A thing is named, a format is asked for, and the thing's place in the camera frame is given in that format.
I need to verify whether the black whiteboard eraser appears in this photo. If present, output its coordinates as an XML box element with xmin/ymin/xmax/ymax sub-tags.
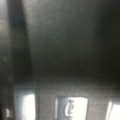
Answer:
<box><xmin>55</xmin><ymin>97</ymin><xmax>88</xmax><ymax>120</ymax></box>

